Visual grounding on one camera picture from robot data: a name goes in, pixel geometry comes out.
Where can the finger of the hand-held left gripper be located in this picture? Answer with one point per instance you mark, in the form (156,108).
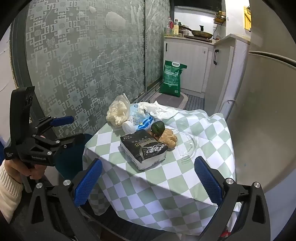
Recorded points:
(69,141)
(62,121)

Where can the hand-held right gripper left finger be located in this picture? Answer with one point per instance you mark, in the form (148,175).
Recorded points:
(87,183)

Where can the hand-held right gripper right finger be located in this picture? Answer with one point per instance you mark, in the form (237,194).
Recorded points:
(208,183)

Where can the green round fruit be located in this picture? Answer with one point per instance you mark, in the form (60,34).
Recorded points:
(158,128)

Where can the person's left forearm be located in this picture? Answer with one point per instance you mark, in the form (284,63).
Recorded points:
(9,192)

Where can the person's left hand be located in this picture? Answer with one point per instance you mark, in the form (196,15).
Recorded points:
(20,168)

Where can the dark teal chair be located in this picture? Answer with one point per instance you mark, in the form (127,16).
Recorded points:
(69,157)

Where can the clear plastic wrap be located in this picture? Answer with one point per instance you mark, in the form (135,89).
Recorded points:
(187,143)

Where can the green white checkered tablecloth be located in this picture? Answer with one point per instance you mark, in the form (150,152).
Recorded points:
(161,185)

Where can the cream crumpled plastic bag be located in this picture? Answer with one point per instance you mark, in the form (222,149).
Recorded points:
(116,111)

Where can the ginger root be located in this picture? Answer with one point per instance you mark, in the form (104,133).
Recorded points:
(170,139)

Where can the black tissue pack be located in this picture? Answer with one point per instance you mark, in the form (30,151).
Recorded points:
(143,148)

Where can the patterned glass sliding door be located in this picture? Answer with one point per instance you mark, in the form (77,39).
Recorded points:
(81,58)
(156,46)

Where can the blue white plastic packet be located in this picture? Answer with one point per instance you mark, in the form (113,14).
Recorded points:
(141,115)

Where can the white crumpled plastic bag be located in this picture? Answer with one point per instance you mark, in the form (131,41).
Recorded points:
(161,111)

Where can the oval floor mat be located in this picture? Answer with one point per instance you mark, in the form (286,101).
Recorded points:
(168,99)

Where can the beige fridge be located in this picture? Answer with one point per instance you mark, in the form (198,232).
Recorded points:
(266,104)

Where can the green rice bag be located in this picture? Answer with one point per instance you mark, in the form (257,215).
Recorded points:
(171,78)

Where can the tall white side cabinet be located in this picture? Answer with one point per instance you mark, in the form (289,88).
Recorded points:
(229,69)

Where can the white counter cabinet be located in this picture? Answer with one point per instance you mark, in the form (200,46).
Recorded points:
(187,55)

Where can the clear bottle with red cap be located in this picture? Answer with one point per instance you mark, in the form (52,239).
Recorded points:
(170,26)

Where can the dark stove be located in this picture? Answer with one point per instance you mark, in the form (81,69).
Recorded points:
(198,39)

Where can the frying pan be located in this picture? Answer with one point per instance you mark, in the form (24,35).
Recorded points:
(202,33)

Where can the yellow hanging item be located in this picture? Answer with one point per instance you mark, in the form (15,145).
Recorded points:
(247,18)

